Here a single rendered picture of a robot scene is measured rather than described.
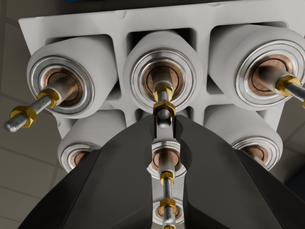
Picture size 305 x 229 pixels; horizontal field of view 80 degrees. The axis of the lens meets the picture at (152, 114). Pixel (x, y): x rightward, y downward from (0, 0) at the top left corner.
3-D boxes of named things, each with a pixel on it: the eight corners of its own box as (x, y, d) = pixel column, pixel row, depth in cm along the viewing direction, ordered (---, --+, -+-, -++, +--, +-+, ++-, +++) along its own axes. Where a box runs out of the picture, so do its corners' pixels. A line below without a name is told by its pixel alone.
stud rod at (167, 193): (165, 171, 26) (167, 226, 19) (161, 167, 25) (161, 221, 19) (171, 168, 25) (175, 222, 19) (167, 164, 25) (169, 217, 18)
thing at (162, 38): (141, 22, 34) (126, 27, 19) (191, 32, 35) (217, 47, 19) (134, 71, 39) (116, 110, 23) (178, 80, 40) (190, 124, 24)
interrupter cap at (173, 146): (171, 183, 29) (172, 187, 29) (130, 163, 28) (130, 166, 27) (203, 153, 26) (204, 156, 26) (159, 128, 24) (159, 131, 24)
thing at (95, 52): (95, 20, 35) (40, 24, 19) (136, 52, 37) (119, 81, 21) (72, 61, 38) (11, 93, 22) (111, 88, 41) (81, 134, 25)
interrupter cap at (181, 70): (135, 39, 19) (134, 40, 19) (204, 54, 20) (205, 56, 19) (126, 103, 23) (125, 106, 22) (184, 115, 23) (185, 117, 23)
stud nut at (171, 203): (165, 210, 21) (165, 217, 20) (156, 202, 21) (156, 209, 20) (179, 203, 21) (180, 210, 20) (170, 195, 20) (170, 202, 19)
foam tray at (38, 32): (253, 2, 38) (318, -7, 22) (228, 150, 57) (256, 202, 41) (71, 17, 41) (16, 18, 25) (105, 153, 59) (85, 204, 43)
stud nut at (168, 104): (172, 121, 15) (173, 126, 14) (152, 119, 15) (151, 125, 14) (175, 99, 14) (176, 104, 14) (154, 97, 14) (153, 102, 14)
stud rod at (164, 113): (166, 92, 20) (170, 130, 13) (157, 91, 20) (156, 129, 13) (168, 82, 19) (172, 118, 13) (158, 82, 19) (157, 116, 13)
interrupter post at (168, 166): (168, 167, 28) (169, 185, 25) (154, 160, 27) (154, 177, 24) (177, 156, 27) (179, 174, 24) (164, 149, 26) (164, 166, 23)
